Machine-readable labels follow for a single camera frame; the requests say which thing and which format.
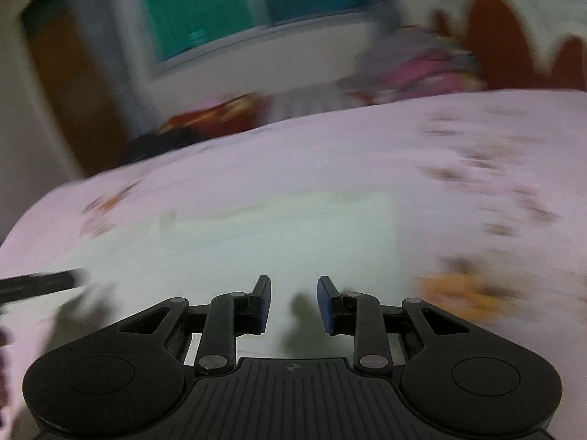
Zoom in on white knitted garment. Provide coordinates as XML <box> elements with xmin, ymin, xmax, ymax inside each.
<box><xmin>69</xmin><ymin>193</ymin><xmax>407</xmax><ymax>358</ymax></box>

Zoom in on stack of folded clothes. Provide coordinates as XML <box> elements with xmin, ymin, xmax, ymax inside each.
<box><xmin>337</xmin><ymin>27</ymin><xmax>486</xmax><ymax>105</ymax></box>

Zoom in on pink floral bed sheet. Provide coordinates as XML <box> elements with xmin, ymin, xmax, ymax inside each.
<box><xmin>1</xmin><ymin>91</ymin><xmax>586</xmax><ymax>439</ymax></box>

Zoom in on brown wooden door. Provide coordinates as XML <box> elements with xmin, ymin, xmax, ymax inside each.
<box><xmin>20</xmin><ymin>0</ymin><xmax>130</xmax><ymax>176</ymax></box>

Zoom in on black garment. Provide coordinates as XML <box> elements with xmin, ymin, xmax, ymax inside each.
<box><xmin>124</xmin><ymin>127</ymin><xmax>204</xmax><ymax>164</ymax></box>

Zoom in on red floral blanket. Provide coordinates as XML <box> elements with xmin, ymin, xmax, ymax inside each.
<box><xmin>158</xmin><ymin>92</ymin><xmax>269</xmax><ymax>139</ymax></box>

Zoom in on grey striped sheet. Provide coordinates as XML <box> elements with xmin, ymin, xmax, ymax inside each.
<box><xmin>264</xmin><ymin>82</ymin><xmax>364</xmax><ymax>124</ymax></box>

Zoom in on red white scalloped headboard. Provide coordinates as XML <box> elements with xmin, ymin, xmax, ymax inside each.
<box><xmin>430</xmin><ymin>0</ymin><xmax>586</xmax><ymax>91</ymax></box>

